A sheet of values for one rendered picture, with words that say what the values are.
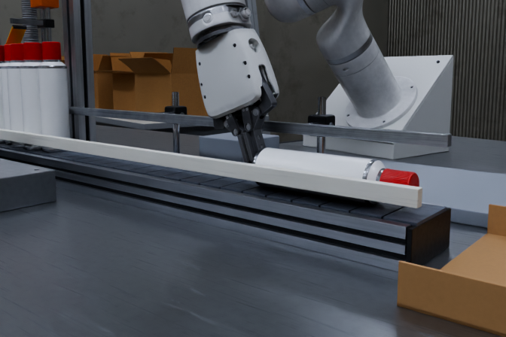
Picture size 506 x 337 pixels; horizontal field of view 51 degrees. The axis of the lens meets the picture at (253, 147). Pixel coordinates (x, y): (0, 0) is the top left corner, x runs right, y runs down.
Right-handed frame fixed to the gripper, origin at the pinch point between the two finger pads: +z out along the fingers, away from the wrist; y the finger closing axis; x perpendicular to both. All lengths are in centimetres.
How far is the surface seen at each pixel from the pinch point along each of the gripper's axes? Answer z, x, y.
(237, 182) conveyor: 3.9, 0.4, 4.0
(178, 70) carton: -66, -137, 148
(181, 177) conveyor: 1.1, 3.0, 11.6
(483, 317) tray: 19.9, 13.0, -28.6
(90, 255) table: 7.8, 22.1, 8.0
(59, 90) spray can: -22.0, -0.2, 41.6
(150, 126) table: -39, -116, 156
